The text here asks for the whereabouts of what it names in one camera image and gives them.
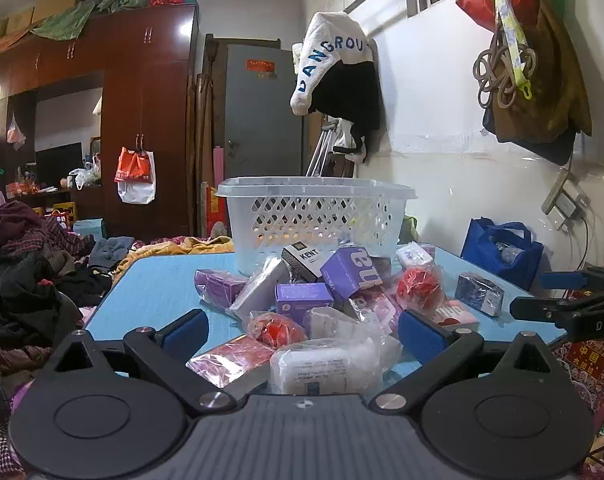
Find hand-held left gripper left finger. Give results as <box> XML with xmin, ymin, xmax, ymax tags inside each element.
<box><xmin>42</xmin><ymin>308</ymin><xmax>239</xmax><ymax>417</ymax></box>

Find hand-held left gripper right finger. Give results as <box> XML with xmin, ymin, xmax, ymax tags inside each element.
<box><xmin>369</xmin><ymin>308</ymin><xmax>565</xmax><ymax>416</ymax></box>

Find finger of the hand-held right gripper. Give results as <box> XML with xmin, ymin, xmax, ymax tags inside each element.
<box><xmin>540</xmin><ymin>270</ymin><xmax>590</xmax><ymax>291</ymax></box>
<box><xmin>510</xmin><ymin>296</ymin><xmax>571</xmax><ymax>323</ymax></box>

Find purple packet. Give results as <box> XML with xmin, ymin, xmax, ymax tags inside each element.
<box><xmin>194</xmin><ymin>268</ymin><xmax>247</xmax><ymax>311</ymax></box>

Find large purple box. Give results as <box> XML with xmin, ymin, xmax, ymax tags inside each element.
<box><xmin>321</xmin><ymin>246</ymin><xmax>387</xmax><ymax>303</ymax></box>

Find small purple box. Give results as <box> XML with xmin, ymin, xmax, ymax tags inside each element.
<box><xmin>275</xmin><ymin>282</ymin><xmax>335</xmax><ymax>328</ymax></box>

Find white plastic lattice basket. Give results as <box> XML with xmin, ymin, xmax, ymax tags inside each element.
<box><xmin>215</xmin><ymin>176</ymin><xmax>419</xmax><ymax>277</ymax></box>

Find white and pink box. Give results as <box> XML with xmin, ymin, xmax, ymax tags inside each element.
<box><xmin>429</xmin><ymin>300</ymin><xmax>480</xmax><ymax>333</ymax></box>

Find red ball in clear bag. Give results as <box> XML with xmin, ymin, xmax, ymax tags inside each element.
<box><xmin>396</xmin><ymin>266</ymin><xmax>445</xmax><ymax>311</ymax></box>

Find red printed cloth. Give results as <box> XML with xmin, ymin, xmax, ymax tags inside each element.
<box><xmin>552</xmin><ymin>340</ymin><xmax>604</xmax><ymax>431</ymax></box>

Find pink patterned packet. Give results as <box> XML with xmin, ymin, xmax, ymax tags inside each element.
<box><xmin>349</xmin><ymin>290</ymin><xmax>400</xmax><ymax>336</ymax></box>

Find pink foil packet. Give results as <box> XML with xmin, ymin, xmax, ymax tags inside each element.
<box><xmin>187</xmin><ymin>336</ymin><xmax>275</xmax><ymax>388</ymax></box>

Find blue tote bag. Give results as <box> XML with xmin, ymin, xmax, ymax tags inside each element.
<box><xmin>460</xmin><ymin>217</ymin><xmax>544</xmax><ymax>291</ymax></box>

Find yellow blanket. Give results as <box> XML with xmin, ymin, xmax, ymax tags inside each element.
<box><xmin>112</xmin><ymin>237</ymin><xmax>235</xmax><ymax>281</ymax></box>

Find small white pink packet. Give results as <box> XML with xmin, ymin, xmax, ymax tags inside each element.
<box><xmin>396</xmin><ymin>242</ymin><xmax>435</xmax><ymax>270</ymax></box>

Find silver grey packet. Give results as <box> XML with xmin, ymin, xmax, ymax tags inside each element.
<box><xmin>225</xmin><ymin>256</ymin><xmax>291</xmax><ymax>322</ymax></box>

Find red item in clear bag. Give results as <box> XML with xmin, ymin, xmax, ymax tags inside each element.
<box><xmin>244</xmin><ymin>311</ymin><xmax>307</xmax><ymax>351</ymax></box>

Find white tissue pack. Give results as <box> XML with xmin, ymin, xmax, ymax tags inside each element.
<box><xmin>304</xmin><ymin>306</ymin><xmax>377</xmax><ymax>341</ymax></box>

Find grey cloth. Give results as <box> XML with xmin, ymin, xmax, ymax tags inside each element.
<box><xmin>88</xmin><ymin>236</ymin><xmax>135</xmax><ymax>271</ymax></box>

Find red paper bag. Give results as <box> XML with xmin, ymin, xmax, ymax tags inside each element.
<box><xmin>205</xmin><ymin>186</ymin><xmax>230</xmax><ymax>238</ymax></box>

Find black and white cigarette box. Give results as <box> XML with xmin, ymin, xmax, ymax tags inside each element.
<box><xmin>281</xmin><ymin>242</ymin><xmax>340</xmax><ymax>283</ymax></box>

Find teal box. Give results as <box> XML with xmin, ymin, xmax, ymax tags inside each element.
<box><xmin>73</xmin><ymin>218</ymin><xmax>107</xmax><ymax>241</ymax></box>

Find red and white plastic bag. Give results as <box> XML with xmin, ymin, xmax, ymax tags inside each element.
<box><xmin>114</xmin><ymin>146</ymin><xmax>156</xmax><ymax>205</ymax></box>

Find pile of dark clothes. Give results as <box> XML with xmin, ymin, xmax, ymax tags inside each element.
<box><xmin>0</xmin><ymin>200</ymin><xmax>113</xmax><ymax>351</ymax></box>

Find brown hanging bag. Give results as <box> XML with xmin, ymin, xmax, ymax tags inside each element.
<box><xmin>482</xmin><ymin>0</ymin><xmax>592</xmax><ymax>166</ymax></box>

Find wooden planks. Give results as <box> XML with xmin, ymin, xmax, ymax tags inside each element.
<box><xmin>196</xmin><ymin>35</ymin><xmax>227</xmax><ymax>236</ymax></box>

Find black television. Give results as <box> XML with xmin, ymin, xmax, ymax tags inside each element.
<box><xmin>35</xmin><ymin>142</ymin><xmax>83</xmax><ymax>191</ymax></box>

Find metal crutches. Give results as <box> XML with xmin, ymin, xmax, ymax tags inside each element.
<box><xmin>307</xmin><ymin>120</ymin><xmax>343</xmax><ymax>178</ymax></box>

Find grey metal door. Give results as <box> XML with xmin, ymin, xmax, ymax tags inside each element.
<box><xmin>224</xmin><ymin>42</ymin><xmax>305</xmax><ymax>181</ymax></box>

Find brown wooden wardrobe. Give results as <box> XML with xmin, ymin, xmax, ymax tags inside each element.
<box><xmin>0</xmin><ymin>5</ymin><xmax>200</xmax><ymax>241</ymax></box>

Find pink plastic bag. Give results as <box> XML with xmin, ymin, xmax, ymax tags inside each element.
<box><xmin>7</xmin><ymin>112</ymin><xmax>27</xmax><ymax>151</ymax></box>

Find white and black sweatshirt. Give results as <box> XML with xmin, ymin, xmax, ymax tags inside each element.
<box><xmin>289</xmin><ymin>11</ymin><xmax>383</xmax><ymax>163</ymax></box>

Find green cloth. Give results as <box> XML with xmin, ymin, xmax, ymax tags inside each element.
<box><xmin>32</xmin><ymin>0</ymin><xmax>153</xmax><ymax>41</ymax></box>

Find coiled beige rope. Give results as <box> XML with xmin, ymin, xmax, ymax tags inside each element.
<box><xmin>473</xmin><ymin>42</ymin><xmax>537</xmax><ymax>111</ymax></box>

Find yellow patterned strap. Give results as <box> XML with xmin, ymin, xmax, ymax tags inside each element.
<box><xmin>482</xmin><ymin>0</ymin><xmax>532</xmax><ymax>101</ymax></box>

